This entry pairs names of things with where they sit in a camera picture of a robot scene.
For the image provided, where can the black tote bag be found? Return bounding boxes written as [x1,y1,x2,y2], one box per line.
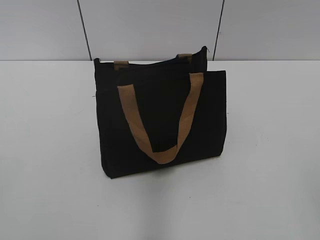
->
[93,46,227,179]

